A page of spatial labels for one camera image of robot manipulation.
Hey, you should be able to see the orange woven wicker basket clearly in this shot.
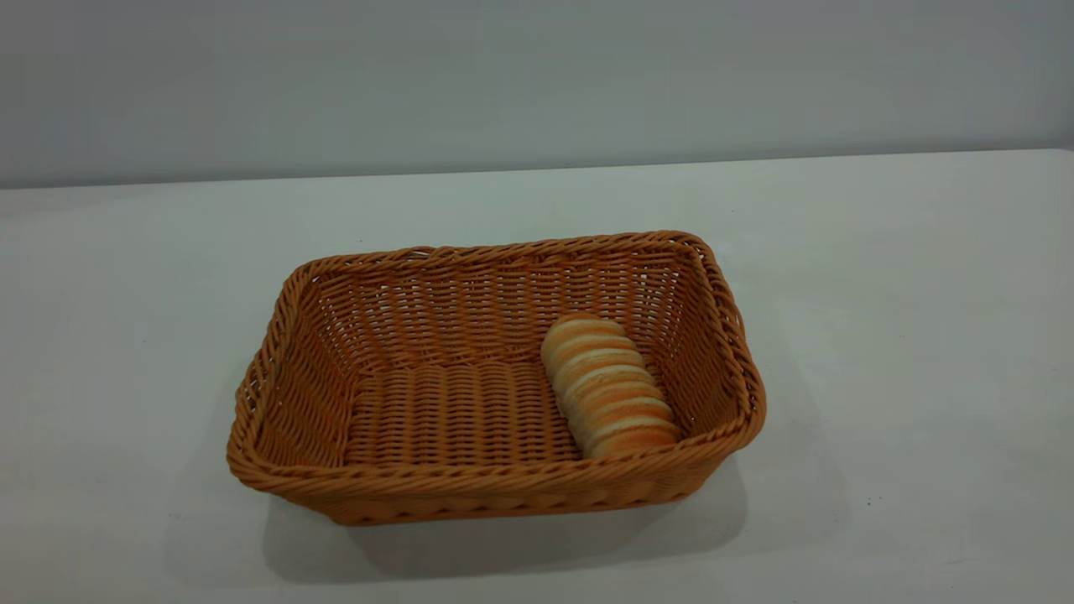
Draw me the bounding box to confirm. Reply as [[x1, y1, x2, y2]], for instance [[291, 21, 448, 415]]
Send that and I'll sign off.
[[227, 230, 767, 527]]

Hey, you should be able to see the ridged golden bread loaf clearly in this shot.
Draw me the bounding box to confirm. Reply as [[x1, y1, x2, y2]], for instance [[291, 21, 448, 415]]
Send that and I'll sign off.
[[540, 313, 682, 460]]

